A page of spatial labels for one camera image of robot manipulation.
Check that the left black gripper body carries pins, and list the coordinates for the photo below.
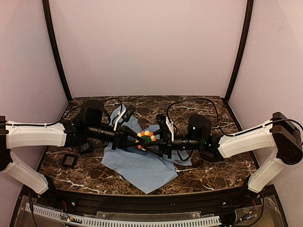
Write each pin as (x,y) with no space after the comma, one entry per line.
(117,138)

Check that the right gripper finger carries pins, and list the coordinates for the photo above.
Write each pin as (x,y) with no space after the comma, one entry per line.
(155,135)
(156,149)

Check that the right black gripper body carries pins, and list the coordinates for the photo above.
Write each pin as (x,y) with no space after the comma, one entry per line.
(165,144)

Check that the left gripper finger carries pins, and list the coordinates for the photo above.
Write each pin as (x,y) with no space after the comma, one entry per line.
(130,133)
(130,143)

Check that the plush sunflower brooch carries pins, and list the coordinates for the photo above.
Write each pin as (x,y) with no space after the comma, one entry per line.
(147,136)

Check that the light blue shirt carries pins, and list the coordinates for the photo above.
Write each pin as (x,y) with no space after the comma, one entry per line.
(143,169)

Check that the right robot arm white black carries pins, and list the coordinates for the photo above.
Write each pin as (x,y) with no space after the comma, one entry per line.
(278,133)

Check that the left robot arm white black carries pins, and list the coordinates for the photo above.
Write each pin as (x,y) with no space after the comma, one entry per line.
(88,124)

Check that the far black square tray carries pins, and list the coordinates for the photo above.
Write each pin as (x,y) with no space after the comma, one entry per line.
(85,149)

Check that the black square tray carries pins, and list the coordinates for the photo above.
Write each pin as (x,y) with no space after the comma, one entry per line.
(69,160)
(85,149)

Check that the near black square tray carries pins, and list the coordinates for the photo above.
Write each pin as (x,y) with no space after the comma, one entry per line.
(69,160)

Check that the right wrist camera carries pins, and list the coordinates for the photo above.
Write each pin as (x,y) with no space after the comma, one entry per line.
(164,123)

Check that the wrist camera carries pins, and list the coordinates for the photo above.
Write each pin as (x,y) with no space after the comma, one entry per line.
(164,123)
(123,116)

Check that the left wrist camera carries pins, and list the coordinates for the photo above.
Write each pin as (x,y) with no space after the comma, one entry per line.
(123,116)

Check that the black front table rail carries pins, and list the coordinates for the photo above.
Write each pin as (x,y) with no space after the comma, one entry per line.
(217,201)

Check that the white slotted cable duct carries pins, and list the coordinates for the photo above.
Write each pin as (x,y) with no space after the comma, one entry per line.
(124,220)

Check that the left black frame post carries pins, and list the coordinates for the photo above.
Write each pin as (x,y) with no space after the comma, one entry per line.
(55,50)

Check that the black frame post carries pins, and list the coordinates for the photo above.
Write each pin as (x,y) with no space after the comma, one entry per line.
(55,50)
(241,48)

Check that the right black frame post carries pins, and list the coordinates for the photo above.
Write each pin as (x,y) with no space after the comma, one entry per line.
(241,48)

